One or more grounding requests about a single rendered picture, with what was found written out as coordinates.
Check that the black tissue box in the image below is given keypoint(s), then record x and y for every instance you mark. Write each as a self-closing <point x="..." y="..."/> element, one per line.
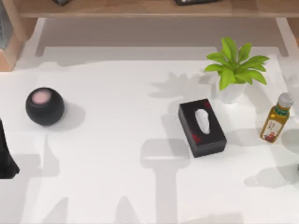
<point x="205" y="137"/>

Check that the green plant in white pot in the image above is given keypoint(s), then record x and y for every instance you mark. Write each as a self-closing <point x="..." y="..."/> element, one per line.
<point x="234" y="70"/>

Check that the wooden shelf unit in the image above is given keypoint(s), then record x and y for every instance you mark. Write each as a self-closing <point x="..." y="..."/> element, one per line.
<point x="140" y="9"/>

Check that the black round speaker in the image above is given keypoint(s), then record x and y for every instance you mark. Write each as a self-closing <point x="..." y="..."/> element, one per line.
<point x="44" y="109"/>

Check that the yellow bottle with grey cap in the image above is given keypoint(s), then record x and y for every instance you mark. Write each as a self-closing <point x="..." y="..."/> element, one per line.
<point x="275" y="121"/>

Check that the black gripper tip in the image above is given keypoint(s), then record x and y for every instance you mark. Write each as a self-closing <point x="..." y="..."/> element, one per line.
<point x="5" y="161"/>

